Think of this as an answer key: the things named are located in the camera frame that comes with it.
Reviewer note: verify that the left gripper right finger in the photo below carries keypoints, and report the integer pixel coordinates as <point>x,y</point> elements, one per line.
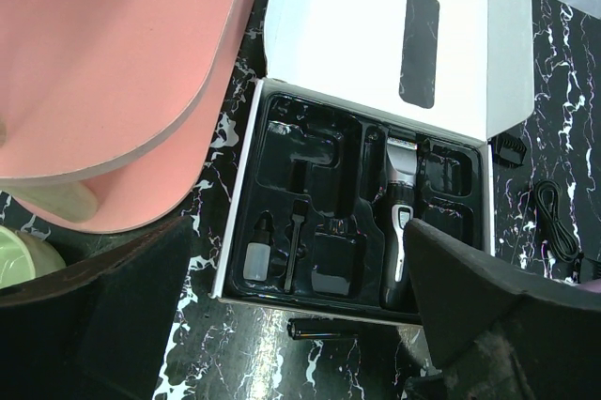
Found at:
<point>496,331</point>

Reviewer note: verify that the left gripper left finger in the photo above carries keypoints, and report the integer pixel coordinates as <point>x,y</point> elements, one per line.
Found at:
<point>96,329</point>

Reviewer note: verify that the black silver hair clipper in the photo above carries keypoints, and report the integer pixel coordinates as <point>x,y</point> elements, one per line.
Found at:
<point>397,211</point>

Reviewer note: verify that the small white oil bottle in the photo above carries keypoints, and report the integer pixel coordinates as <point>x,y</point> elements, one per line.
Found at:
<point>257,258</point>

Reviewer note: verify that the black cleaning brush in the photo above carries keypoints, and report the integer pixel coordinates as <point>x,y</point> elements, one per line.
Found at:
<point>298,218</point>

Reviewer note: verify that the black comb attachment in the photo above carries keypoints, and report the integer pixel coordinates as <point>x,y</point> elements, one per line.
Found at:
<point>339,248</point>

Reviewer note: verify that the light green cup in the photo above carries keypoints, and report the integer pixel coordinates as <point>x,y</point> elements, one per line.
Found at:
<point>25,257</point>

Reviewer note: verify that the black power adapter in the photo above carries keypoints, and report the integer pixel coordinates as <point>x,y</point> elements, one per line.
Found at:
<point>586,270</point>

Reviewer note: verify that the small black comb guard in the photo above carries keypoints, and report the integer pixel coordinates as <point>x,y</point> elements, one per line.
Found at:
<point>508,150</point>

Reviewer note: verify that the black pen under box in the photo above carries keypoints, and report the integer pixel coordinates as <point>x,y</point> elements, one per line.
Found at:
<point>321,329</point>

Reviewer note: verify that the pink tiered wooden shelf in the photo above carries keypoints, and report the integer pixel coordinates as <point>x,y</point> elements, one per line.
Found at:
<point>108,107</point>

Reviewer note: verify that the white clipper kit box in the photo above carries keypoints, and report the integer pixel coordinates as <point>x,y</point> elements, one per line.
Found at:
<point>342,76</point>

